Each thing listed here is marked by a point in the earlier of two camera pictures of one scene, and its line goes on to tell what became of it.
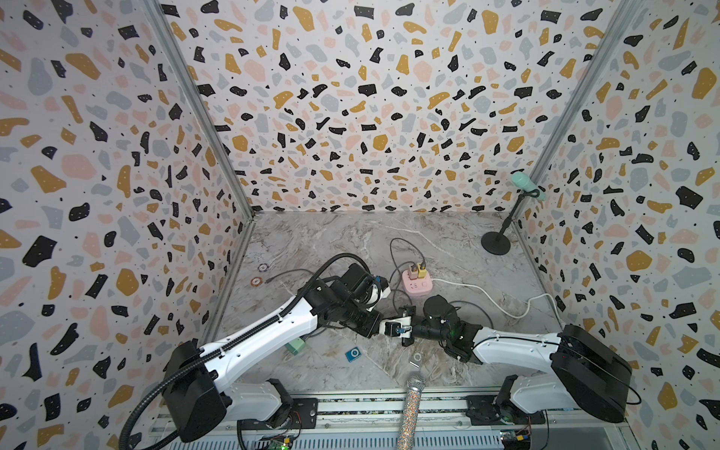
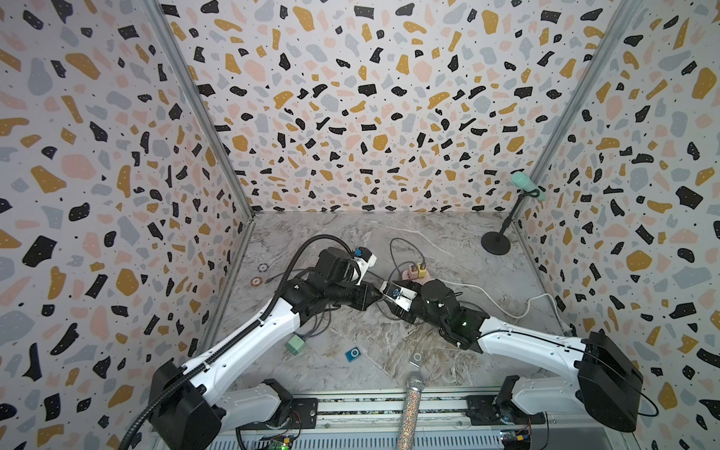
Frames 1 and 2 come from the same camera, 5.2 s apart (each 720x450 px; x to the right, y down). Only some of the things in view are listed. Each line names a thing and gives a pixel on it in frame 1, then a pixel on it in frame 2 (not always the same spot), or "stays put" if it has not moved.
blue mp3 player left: (352, 354) stays put
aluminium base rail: (369, 423) stays put
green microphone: (522, 181) stays put
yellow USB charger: (422, 273) stays put
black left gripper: (371, 331) to (368, 296)
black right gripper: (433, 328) to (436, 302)
